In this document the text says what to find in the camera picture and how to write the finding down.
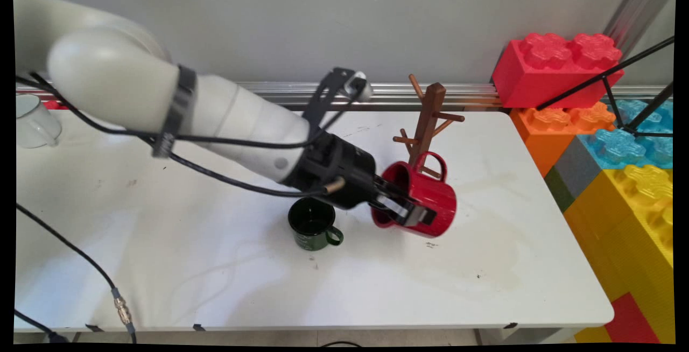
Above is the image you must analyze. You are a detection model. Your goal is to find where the horizontal aluminium rail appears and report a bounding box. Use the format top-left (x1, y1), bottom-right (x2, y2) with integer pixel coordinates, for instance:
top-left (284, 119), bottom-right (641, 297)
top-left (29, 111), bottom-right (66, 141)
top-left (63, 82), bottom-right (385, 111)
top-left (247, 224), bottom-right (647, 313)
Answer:
top-left (16, 80), bottom-right (673, 111)

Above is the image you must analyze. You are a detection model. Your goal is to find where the dark green giant building brick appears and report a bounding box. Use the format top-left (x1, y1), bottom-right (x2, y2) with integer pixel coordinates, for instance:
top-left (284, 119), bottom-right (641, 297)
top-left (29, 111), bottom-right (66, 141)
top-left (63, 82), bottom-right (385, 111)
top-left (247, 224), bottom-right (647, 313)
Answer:
top-left (544, 166), bottom-right (575, 214)

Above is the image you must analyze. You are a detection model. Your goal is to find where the plain black cable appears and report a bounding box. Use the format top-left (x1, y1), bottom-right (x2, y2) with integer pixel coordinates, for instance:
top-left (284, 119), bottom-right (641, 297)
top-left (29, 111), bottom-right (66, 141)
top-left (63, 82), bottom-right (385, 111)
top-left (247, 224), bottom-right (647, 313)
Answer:
top-left (15, 309), bottom-right (69, 343)

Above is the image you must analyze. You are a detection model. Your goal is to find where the white mug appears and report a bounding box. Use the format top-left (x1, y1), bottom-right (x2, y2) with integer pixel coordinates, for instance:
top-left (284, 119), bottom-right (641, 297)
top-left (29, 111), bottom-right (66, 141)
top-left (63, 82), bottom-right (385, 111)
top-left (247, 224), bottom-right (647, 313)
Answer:
top-left (16, 94), bottom-right (62, 149)

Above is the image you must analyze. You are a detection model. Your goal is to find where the red mug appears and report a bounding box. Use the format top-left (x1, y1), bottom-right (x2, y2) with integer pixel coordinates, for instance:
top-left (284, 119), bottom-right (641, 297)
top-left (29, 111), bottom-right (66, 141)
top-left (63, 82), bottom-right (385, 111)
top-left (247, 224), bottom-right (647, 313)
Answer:
top-left (370, 151), bottom-right (458, 238)

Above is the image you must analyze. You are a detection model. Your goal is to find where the small red flat brick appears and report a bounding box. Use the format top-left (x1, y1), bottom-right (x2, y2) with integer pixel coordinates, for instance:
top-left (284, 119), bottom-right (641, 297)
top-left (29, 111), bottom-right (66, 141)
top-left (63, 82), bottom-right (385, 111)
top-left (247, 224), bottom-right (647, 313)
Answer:
top-left (603, 292), bottom-right (661, 344)

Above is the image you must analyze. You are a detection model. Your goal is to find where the black cable with metal connector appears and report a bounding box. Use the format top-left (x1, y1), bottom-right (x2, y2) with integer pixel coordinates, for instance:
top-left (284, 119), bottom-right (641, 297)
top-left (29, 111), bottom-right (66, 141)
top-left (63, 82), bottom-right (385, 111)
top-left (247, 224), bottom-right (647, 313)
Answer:
top-left (16, 203), bottom-right (138, 344)

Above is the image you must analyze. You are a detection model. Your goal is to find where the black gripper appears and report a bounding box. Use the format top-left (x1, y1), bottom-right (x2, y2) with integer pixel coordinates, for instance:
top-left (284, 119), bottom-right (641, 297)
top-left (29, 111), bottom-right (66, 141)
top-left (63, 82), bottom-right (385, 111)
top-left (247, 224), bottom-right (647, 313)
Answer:
top-left (283, 133), bottom-right (437, 228)

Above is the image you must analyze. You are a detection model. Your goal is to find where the grey giant building brick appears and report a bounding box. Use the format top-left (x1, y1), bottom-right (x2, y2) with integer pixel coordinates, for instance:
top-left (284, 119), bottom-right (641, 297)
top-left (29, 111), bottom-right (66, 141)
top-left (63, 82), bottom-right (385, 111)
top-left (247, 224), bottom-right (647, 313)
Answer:
top-left (553, 136), bottom-right (603, 200)

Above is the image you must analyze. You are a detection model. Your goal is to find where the orange giant building brick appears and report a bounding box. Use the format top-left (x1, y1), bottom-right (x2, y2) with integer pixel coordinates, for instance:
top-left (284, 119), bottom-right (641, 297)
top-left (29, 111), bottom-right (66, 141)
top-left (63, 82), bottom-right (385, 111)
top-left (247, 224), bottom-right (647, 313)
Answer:
top-left (510, 102), bottom-right (616, 178)

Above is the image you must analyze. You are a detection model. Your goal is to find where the red giant building brick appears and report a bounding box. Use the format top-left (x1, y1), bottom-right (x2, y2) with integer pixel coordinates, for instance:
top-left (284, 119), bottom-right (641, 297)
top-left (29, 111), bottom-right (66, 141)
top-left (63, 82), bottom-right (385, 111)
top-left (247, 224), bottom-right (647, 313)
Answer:
top-left (491, 32), bottom-right (625, 110)

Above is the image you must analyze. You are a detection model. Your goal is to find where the blue giant building brick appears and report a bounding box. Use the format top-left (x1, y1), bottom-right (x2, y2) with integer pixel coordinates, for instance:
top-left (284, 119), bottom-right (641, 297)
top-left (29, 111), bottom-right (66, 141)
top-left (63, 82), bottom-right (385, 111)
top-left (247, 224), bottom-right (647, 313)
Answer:
top-left (577, 99), bottom-right (673, 171)

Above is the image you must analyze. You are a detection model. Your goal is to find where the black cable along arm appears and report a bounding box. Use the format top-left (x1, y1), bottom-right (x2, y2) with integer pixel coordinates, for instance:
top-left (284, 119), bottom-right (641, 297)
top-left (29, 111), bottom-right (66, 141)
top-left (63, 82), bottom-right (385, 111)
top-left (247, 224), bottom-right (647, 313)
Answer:
top-left (16, 72), bottom-right (368, 198)

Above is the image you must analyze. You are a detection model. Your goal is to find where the dark green mug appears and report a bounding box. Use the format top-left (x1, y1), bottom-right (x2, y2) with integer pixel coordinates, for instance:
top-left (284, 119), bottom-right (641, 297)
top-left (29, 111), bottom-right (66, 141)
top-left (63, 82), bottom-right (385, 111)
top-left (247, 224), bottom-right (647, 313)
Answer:
top-left (287, 197), bottom-right (345, 251)

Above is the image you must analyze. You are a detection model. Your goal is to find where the slanted aluminium post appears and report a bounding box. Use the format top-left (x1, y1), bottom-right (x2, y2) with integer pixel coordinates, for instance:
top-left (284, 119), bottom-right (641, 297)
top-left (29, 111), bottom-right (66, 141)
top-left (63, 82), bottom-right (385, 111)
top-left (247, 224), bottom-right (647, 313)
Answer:
top-left (602, 0), bottom-right (676, 59)

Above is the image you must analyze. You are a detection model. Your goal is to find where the black tripod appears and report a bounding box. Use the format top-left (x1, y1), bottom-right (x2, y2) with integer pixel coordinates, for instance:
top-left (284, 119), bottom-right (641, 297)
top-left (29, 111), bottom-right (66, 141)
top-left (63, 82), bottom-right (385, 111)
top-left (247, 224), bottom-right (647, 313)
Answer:
top-left (536, 37), bottom-right (675, 140)

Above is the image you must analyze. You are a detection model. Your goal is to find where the brown wooden mug tree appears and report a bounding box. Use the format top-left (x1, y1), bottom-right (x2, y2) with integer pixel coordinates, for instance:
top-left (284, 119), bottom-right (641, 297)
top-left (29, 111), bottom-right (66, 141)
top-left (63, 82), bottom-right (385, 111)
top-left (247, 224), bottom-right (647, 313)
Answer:
top-left (393, 74), bottom-right (467, 180)

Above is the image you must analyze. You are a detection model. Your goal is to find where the yellow giant building brick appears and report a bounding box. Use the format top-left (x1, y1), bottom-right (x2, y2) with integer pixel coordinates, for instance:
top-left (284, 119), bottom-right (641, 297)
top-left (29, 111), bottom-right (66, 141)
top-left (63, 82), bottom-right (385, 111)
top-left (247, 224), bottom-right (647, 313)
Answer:
top-left (563, 165), bottom-right (673, 344)

